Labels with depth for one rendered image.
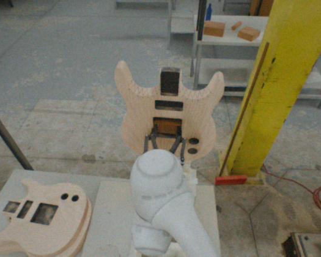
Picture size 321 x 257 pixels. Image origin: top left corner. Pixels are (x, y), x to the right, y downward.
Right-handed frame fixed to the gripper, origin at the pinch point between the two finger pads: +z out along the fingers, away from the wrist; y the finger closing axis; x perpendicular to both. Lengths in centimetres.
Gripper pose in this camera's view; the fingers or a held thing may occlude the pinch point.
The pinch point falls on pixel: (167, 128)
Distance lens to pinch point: 83.7
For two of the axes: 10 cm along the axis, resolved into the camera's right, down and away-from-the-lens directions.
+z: 1.2, -7.1, 7.0
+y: 9.9, 0.8, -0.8
